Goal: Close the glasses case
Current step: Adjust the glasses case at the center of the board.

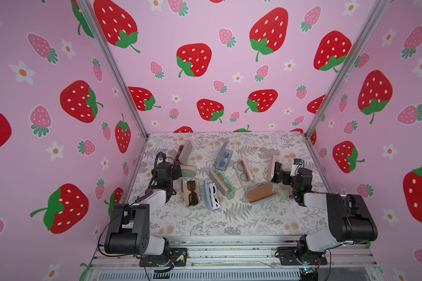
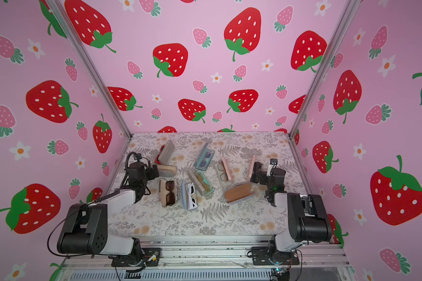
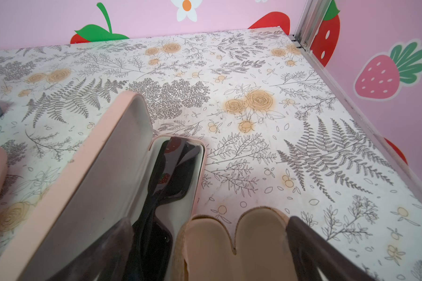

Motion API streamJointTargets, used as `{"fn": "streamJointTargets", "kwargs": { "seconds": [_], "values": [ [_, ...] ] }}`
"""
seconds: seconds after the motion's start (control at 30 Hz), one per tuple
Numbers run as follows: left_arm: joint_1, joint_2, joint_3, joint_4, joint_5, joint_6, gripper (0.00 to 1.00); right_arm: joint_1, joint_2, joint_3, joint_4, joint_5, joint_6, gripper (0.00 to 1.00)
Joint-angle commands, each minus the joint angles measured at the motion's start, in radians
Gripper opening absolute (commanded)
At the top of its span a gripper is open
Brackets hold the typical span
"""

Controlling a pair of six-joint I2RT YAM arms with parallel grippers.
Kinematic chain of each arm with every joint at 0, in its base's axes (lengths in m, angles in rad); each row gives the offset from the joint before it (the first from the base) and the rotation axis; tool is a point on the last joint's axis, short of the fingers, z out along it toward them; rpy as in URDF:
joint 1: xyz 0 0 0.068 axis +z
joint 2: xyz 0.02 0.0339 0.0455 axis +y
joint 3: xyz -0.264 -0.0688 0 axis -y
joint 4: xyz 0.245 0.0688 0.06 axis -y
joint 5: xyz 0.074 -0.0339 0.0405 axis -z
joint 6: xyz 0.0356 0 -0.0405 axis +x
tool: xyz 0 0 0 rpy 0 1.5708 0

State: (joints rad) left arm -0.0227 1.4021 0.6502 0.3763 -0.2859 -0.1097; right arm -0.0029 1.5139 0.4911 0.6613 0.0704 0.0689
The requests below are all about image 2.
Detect pink case round glasses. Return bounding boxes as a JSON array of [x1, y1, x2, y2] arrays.
[[214, 157, 234, 188]]

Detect grey case mint interior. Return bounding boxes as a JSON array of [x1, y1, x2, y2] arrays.
[[188, 168, 215, 197]]

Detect blue-grey case purple glasses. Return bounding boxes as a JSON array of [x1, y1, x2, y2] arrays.
[[194, 143, 215, 171]]

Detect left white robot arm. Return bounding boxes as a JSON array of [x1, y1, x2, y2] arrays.
[[51, 152, 161, 272]]

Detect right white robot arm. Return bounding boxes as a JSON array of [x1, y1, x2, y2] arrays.
[[249, 162, 332, 255]]

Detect pink case black glasses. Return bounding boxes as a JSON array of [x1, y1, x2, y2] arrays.
[[247, 155, 256, 182]]

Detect grey case with red glasses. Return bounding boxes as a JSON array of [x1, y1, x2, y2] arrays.
[[155, 140, 175, 165]]

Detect grey case tan interior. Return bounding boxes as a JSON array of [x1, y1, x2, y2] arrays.
[[223, 182, 256, 204]]

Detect light blue case white glasses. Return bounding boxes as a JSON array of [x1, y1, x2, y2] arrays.
[[181, 180, 198, 211]]

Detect floral table mat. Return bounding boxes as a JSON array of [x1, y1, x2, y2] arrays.
[[108, 132, 306, 237]]

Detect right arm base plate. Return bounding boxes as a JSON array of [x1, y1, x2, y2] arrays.
[[247, 247, 300, 266]]

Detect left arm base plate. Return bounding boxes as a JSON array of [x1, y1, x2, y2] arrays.
[[109, 248, 161, 272]]

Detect electronics board with cables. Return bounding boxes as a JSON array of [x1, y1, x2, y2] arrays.
[[270, 267, 290, 281]]

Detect aluminium rail frame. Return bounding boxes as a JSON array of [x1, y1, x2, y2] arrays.
[[52, 235, 357, 281]]

